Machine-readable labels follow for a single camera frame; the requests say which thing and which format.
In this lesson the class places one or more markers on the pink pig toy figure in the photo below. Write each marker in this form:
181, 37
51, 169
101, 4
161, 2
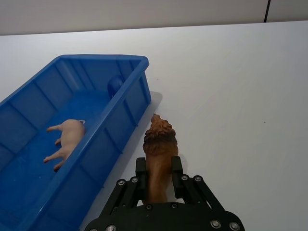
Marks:
69, 137

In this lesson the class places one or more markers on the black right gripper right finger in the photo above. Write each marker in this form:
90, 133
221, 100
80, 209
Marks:
190, 190

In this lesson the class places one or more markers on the brown lion toy figure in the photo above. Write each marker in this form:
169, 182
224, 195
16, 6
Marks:
158, 144

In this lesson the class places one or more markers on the blue plastic bin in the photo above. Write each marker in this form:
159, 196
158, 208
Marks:
29, 192

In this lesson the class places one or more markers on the dark vertical wall strip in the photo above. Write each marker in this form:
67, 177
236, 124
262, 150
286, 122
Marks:
267, 10

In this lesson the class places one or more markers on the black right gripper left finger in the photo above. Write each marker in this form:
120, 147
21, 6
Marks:
127, 192

